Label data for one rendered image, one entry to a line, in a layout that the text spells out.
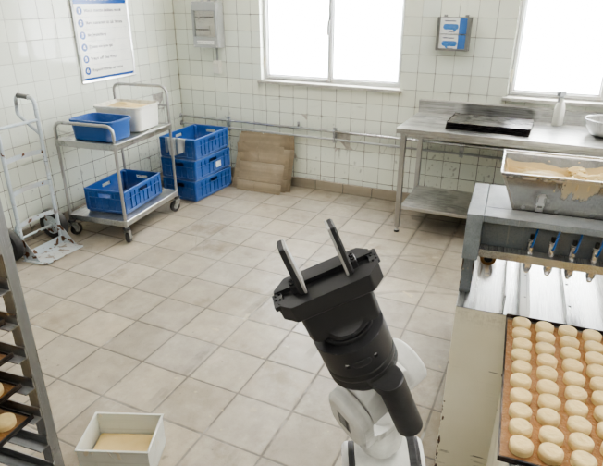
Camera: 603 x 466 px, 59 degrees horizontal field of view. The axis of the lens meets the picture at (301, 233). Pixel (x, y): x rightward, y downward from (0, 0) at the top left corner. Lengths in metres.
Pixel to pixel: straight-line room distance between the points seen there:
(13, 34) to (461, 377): 3.89
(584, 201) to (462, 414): 0.90
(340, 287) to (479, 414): 1.65
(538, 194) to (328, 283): 1.30
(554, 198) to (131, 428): 1.93
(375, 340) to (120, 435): 2.09
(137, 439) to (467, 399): 1.39
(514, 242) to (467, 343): 0.39
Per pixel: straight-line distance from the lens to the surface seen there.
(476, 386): 2.11
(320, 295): 0.57
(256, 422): 2.65
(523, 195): 1.82
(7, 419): 1.54
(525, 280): 2.04
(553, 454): 1.34
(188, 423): 2.69
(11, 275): 1.35
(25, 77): 4.74
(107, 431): 2.66
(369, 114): 5.13
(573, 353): 1.67
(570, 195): 1.82
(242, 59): 5.63
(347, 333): 0.61
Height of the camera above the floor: 1.81
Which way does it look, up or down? 24 degrees down
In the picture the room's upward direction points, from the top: straight up
